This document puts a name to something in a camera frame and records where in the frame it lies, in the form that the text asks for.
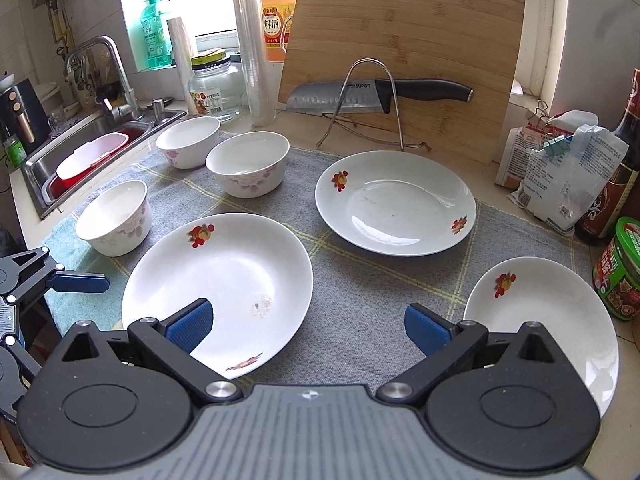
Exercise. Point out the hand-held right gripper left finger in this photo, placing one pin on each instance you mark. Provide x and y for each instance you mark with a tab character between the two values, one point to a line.
192	322

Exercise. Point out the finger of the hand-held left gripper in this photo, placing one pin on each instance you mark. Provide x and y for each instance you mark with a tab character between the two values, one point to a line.
80	282
25	365

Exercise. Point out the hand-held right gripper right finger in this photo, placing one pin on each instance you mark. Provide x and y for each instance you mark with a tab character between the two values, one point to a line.
425	327

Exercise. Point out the white floral bowl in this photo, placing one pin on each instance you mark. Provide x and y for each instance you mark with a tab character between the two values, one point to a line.
187	142
112	220
247	162

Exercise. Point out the white floral plate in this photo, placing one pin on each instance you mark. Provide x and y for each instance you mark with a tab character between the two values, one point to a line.
395	200
240	270
545	300

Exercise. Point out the grey checked dish towel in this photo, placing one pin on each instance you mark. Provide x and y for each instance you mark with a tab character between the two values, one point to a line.
350	285

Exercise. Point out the stainless steel sink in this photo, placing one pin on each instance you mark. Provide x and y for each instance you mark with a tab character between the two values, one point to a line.
37	167

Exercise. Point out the white plastic tray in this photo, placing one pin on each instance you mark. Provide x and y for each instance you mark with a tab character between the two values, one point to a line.
90	156

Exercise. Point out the small green bottle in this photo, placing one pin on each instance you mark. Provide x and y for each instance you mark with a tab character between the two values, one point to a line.
14	152

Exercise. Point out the red wash basin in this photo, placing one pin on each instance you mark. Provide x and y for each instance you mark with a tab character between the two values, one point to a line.
134	135

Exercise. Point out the black air fryer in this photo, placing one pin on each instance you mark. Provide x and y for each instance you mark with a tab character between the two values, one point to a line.
17	110

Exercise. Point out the orange and white food bag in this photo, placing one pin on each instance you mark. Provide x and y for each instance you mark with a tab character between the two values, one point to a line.
515	160

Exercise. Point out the green-lidded sauce jar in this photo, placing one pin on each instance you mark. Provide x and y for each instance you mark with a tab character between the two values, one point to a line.
622	270

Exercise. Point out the white and blue plastic bag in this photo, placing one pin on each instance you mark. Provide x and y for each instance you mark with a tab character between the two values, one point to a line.
575	185

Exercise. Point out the steel kitchen faucet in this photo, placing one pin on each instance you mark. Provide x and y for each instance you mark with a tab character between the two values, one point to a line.
121	77

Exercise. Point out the teal binder clip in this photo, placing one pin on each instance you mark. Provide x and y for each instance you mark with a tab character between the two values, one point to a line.
557	147

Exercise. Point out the glass jar yellow lid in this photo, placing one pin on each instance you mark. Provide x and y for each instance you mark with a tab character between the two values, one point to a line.
215	90

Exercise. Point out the dark soy sauce bottle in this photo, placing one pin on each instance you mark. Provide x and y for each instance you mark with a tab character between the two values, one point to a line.
617	185

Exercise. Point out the silver binder clip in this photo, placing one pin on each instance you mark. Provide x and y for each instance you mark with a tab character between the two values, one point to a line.
541	115

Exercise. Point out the translucent wrapped cup sleeve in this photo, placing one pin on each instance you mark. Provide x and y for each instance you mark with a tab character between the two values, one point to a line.
181	60

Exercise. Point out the green dish soap bottle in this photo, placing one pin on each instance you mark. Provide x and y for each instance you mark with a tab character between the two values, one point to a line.
155	40

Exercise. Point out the stack of clear plastic cups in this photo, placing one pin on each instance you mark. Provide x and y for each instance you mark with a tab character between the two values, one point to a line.
250	60

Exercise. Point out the bamboo cutting board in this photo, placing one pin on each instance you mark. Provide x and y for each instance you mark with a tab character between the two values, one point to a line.
425	35

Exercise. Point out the orange cooking wine bottle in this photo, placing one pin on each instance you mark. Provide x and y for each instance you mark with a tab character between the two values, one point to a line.
272	25

